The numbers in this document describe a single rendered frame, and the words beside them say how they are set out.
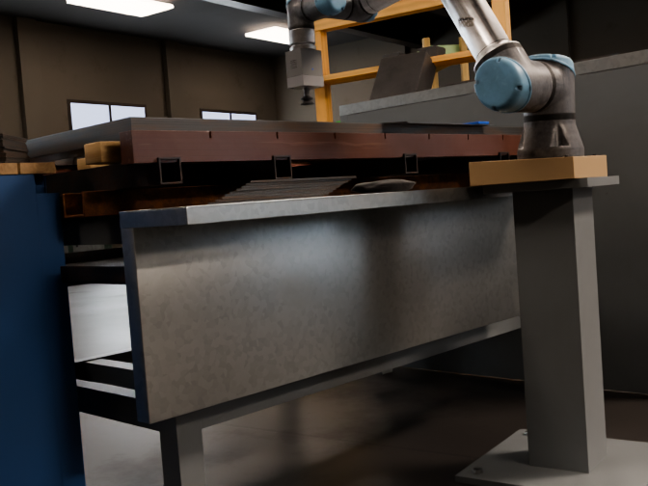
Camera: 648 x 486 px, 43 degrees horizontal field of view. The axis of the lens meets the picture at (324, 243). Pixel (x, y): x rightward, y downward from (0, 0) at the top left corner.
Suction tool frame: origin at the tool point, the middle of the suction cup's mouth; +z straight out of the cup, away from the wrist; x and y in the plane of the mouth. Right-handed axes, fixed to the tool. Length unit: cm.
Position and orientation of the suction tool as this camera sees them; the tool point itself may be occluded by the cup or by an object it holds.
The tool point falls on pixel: (307, 104)
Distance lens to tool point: 234.1
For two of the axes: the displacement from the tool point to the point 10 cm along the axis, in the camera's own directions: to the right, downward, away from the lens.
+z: 0.8, 10.0, 0.5
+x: 7.3, -0.3, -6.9
